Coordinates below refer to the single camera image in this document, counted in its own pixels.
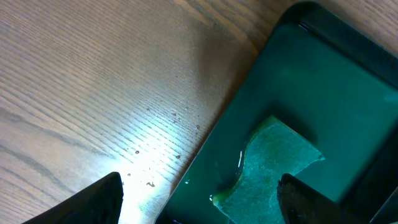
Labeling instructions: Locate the green scrub sponge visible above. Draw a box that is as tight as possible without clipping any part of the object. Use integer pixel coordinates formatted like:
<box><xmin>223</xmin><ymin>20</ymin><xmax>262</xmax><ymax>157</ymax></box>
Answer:
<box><xmin>213</xmin><ymin>116</ymin><xmax>324</xmax><ymax>223</ymax></box>

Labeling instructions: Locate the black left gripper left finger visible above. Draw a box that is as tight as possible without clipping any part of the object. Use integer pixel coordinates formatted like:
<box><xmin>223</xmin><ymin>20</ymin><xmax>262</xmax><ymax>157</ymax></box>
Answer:
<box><xmin>24</xmin><ymin>172</ymin><xmax>124</xmax><ymax>224</ymax></box>

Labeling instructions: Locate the black rectangular water tray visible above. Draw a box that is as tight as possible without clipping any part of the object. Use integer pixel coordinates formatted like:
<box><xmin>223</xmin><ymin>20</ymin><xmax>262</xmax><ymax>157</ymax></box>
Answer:
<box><xmin>156</xmin><ymin>1</ymin><xmax>397</xmax><ymax>223</ymax></box>

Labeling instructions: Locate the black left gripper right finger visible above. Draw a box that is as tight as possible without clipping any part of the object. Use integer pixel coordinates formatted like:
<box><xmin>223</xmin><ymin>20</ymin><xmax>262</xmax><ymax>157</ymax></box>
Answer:
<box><xmin>277</xmin><ymin>173</ymin><xmax>368</xmax><ymax>224</ymax></box>

